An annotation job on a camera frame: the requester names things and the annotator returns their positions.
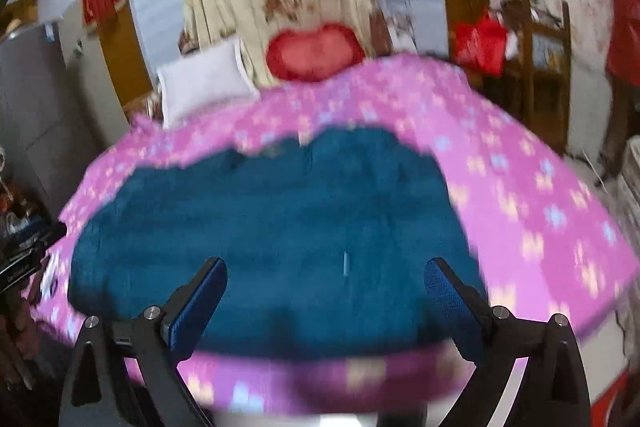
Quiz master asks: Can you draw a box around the teal puffer jacket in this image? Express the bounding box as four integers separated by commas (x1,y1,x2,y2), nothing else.
67,128,484,361

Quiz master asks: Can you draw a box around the grey refrigerator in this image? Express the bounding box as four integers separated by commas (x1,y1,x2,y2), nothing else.
1,20,102,218

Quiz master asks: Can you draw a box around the pink floral bed sheet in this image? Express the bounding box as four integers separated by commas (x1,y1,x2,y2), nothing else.
34,55,639,415

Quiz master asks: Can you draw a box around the brown floral blanket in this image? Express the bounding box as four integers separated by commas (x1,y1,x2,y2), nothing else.
122,91,163,126

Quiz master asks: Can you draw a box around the white pillow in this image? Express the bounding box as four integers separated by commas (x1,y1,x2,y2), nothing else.
157,37,260,130

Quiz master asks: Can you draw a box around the wooden chair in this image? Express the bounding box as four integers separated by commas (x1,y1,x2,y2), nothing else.
485,0,572,156

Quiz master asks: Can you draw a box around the red heart cushion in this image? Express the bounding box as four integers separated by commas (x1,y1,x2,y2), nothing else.
265,23,367,82

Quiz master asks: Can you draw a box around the red shopping bag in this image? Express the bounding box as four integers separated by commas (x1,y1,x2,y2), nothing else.
452,10,509,77

